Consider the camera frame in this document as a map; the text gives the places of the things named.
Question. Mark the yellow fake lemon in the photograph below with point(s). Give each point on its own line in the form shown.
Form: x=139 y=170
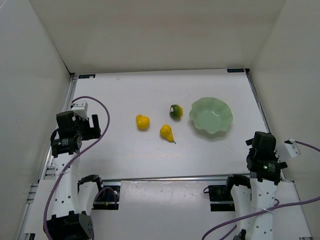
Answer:
x=142 y=122

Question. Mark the green fake fruit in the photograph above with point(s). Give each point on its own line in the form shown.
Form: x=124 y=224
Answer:
x=176 y=111

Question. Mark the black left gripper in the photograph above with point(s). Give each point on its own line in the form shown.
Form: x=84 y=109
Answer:
x=88 y=127

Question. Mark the yellow fake pear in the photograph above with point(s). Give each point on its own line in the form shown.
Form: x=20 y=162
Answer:
x=166 y=133

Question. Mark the green glass fruit bowl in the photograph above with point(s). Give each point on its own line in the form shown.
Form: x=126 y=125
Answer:
x=211 y=115

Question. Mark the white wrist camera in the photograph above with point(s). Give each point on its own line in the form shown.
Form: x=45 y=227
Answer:
x=287 y=150
x=80 y=108

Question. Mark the left blue corner label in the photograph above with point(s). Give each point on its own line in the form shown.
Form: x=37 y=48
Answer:
x=86 y=76

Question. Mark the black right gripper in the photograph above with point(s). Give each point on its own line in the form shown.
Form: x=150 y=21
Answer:
x=250 y=142

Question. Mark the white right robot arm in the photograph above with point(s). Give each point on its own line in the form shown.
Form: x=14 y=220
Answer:
x=254 y=195

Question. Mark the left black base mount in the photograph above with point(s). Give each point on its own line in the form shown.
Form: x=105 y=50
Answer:
x=108 y=200

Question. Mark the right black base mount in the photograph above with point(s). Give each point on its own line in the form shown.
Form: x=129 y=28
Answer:
x=220 y=198

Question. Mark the right blue corner label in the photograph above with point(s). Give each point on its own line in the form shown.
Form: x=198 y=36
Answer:
x=235 y=70

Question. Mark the blue corner label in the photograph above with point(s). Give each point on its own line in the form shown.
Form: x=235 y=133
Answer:
x=86 y=76
x=235 y=70

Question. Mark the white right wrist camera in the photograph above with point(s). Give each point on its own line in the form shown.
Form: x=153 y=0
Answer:
x=287 y=150

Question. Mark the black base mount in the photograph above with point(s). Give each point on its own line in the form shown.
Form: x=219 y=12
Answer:
x=108 y=200
x=220 y=198

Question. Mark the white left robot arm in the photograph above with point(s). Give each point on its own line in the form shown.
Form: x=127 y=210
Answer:
x=67 y=210

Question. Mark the front aluminium frame rail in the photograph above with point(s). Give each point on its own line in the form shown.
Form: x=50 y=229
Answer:
x=221 y=177

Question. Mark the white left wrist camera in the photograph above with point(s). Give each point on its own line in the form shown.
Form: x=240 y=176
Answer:
x=80 y=108

